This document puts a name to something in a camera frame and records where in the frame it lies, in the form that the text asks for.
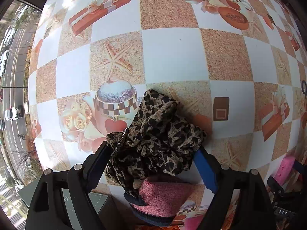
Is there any pink sponge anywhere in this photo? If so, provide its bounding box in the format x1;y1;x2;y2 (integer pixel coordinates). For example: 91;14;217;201
274;156;295;186

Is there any pink navy sock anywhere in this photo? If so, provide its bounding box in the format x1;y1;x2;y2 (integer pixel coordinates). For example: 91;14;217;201
124;175;195;227

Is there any leopard print scarf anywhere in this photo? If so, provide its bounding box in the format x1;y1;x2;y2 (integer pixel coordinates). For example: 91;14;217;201
106;89;207;198

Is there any dark green box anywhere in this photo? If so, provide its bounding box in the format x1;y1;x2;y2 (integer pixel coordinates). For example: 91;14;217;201
18;179;124;229

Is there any checkered printed tablecloth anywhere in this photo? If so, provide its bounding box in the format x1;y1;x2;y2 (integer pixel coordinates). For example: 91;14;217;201
29;0;306;181

